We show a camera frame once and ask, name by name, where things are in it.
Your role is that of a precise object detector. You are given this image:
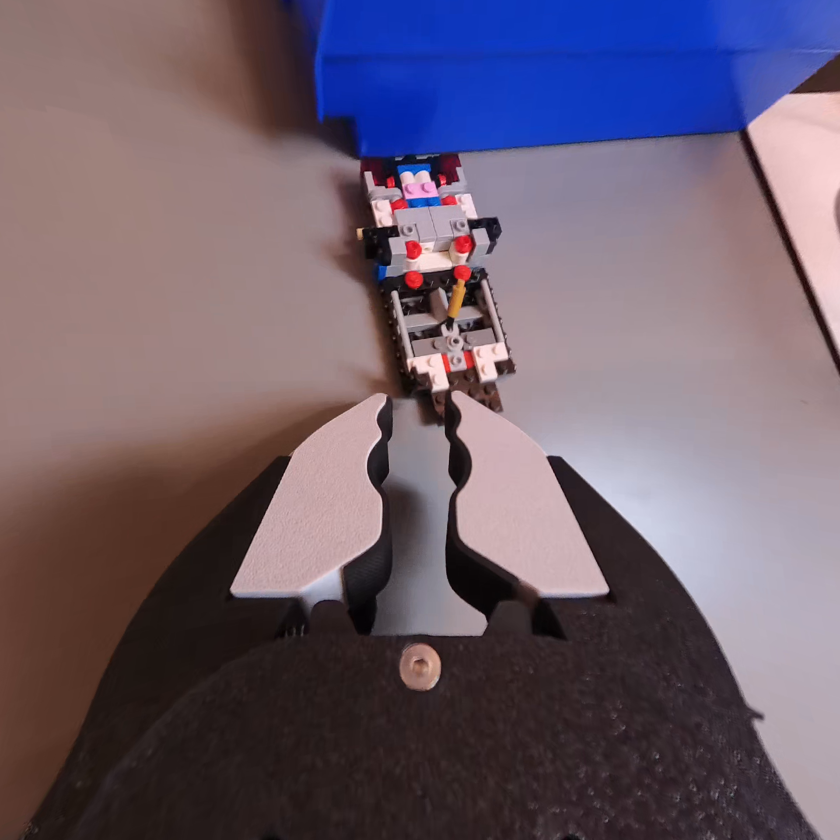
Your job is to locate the large blue plastic bin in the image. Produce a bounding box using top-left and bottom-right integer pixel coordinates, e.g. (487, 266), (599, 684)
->
(292, 0), (840, 161)

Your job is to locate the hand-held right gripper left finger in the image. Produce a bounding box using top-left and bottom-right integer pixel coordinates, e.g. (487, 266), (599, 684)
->
(230, 393), (395, 634)

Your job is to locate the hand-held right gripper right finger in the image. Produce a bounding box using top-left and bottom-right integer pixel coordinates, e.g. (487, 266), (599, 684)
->
(444, 397), (610, 631)

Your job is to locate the white book stand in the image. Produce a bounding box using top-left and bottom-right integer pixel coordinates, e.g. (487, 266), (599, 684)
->
(742, 90), (840, 362)

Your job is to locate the brick car model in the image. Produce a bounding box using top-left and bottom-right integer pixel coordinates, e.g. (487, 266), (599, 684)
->
(357, 154), (517, 424)

